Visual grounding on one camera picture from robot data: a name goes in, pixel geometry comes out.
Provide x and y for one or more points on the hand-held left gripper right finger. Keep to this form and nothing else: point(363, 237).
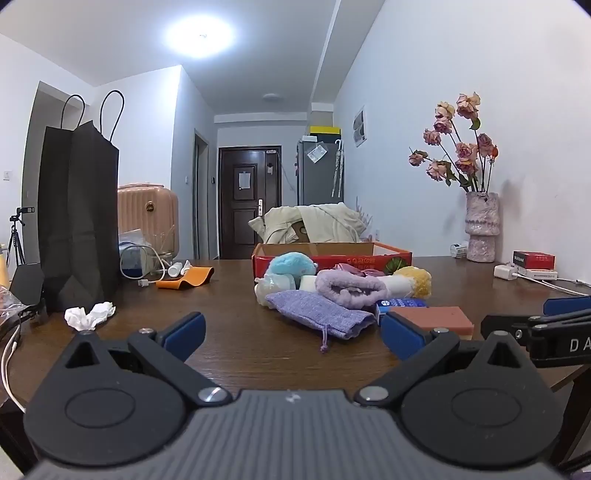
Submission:
point(400, 334)

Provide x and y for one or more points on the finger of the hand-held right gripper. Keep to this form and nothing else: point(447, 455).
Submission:
point(570, 305)
point(503, 327)

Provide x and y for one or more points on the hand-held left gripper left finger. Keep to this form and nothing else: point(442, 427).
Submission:
point(185, 334)

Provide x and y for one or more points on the blue tissue pack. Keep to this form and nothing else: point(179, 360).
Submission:
point(399, 304)

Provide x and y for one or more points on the orange sponge block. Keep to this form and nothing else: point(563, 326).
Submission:
point(438, 318)

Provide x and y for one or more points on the yellow and white plush toy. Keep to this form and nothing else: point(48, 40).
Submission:
point(415, 281)

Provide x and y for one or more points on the purple satin bow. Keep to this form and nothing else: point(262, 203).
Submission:
point(358, 270)

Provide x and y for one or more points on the purple knitted pouch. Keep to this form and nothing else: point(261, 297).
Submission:
point(318, 311)

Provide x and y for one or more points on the red cardboard box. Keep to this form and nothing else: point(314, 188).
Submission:
point(332, 259)

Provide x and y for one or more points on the white sponge block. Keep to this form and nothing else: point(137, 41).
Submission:
point(308, 282)

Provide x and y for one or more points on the blue plush toy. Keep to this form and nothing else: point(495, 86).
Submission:
point(292, 265)

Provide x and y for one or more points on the white power adapter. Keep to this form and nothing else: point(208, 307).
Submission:
point(507, 271)

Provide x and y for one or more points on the red and black box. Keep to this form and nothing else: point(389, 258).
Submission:
point(533, 260)

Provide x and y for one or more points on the small white tube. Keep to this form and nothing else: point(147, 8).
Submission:
point(178, 267)

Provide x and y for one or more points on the small white jar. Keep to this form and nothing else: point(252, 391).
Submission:
point(458, 251)

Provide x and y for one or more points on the crumpled white tissue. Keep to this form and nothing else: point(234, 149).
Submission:
point(90, 314)

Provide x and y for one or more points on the pink textured vase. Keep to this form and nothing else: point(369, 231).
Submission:
point(481, 226)

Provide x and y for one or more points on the pink suitcase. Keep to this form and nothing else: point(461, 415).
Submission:
point(147, 207)

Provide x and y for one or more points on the beige coat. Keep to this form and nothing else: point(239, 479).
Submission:
point(323, 224)

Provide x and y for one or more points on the grey interior door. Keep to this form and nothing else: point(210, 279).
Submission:
point(201, 198)

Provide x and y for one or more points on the dark brown door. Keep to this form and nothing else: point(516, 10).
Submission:
point(247, 207)

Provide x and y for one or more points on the wooden chair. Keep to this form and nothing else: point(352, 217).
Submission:
point(302, 233)

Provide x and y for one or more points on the black paper bag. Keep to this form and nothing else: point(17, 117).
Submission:
point(76, 221)

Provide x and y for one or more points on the black device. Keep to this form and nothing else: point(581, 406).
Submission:
point(27, 286)

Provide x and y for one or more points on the white folded umbrella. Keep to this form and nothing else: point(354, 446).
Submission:
point(339, 168)

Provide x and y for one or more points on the dried roses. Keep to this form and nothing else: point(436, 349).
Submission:
point(464, 152)

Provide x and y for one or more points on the grey refrigerator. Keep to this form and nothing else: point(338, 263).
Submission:
point(318, 173)

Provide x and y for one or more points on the yellow box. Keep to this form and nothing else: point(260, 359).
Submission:
point(325, 130)

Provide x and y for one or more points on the small ceiling lamp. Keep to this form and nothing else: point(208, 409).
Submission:
point(272, 97)

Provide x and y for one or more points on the round ceiling lamp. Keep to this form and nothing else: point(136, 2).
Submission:
point(199, 34)

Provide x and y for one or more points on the camera tripod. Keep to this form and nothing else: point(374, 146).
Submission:
point(17, 230)

